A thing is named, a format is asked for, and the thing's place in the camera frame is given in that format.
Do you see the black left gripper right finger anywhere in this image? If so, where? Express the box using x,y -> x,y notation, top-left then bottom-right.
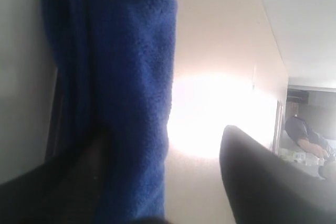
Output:
219,125 -> 335,223

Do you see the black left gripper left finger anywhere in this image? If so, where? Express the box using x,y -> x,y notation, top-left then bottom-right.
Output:
1,129 -> 110,223

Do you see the blue microfiber cloth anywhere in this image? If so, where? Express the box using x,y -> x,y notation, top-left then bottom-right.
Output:
41,0 -> 177,223

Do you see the person in dark shirt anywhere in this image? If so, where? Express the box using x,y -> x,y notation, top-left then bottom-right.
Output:
285,115 -> 335,162

